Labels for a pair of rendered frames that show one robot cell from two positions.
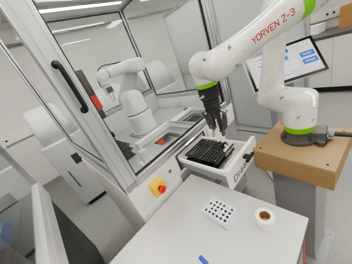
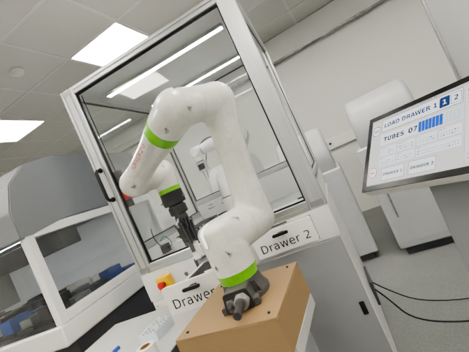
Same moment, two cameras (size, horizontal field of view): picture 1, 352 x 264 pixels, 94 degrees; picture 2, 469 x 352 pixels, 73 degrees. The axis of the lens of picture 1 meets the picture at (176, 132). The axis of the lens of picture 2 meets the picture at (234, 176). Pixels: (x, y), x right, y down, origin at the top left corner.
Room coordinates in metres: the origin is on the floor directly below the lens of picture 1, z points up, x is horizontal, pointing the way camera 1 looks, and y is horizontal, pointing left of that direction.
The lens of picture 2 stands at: (0.14, -1.40, 1.20)
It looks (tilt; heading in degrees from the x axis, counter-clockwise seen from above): 1 degrees up; 53
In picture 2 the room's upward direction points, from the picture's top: 24 degrees counter-clockwise
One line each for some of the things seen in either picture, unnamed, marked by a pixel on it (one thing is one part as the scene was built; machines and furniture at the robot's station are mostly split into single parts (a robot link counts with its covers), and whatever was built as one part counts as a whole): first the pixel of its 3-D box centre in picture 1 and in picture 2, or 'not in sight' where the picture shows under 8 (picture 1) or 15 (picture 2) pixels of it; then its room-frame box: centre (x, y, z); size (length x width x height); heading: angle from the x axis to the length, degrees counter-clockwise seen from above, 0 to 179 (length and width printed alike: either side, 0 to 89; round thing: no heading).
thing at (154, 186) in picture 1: (157, 187); (165, 283); (0.67, 0.19, 0.88); 0.07 x 0.05 x 0.07; 126
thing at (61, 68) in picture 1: (72, 88); (103, 186); (0.61, 0.27, 1.45); 0.05 x 0.03 x 0.19; 36
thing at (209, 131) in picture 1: (219, 124); (283, 238); (1.07, -0.32, 0.87); 0.29 x 0.02 x 0.11; 126
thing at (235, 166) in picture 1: (242, 160); (198, 290); (0.62, -0.25, 0.87); 0.29 x 0.02 x 0.11; 126
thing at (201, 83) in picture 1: (203, 69); (162, 177); (0.70, -0.20, 1.33); 0.13 x 0.11 x 0.14; 6
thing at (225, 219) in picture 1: (219, 212); (156, 329); (0.49, -0.05, 0.78); 0.12 x 0.08 x 0.04; 34
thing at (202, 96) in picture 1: (208, 92); (172, 199); (0.71, -0.20, 1.23); 0.12 x 0.09 x 0.06; 126
